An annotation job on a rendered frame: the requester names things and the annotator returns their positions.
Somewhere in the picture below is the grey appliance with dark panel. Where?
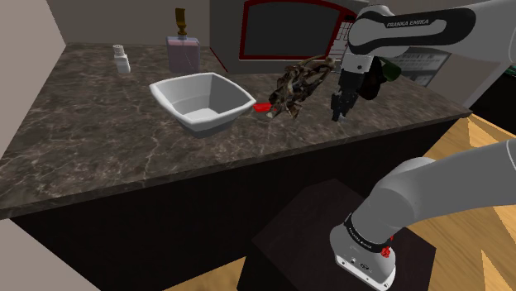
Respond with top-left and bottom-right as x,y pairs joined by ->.
393,46 -> 452,88

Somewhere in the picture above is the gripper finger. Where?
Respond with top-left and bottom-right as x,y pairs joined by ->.
331,93 -> 345,122
343,94 -> 356,118

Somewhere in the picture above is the white shaker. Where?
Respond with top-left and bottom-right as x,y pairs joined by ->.
112,44 -> 132,74

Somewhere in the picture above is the pink bottle with brown stopper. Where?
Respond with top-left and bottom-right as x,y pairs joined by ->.
165,7 -> 201,75

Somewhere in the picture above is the grey microwave with red trim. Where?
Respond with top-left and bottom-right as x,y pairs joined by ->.
208,0 -> 366,76

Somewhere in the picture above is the dark robot stand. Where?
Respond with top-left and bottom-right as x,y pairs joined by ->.
236,178 -> 437,291

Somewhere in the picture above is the dark green bottle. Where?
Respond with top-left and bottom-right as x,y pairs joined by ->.
357,56 -> 403,102

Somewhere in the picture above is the white square bowl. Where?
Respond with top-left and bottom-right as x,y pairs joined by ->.
148,72 -> 258,140

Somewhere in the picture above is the brown twisted figure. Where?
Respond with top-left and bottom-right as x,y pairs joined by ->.
265,55 -> 337,121

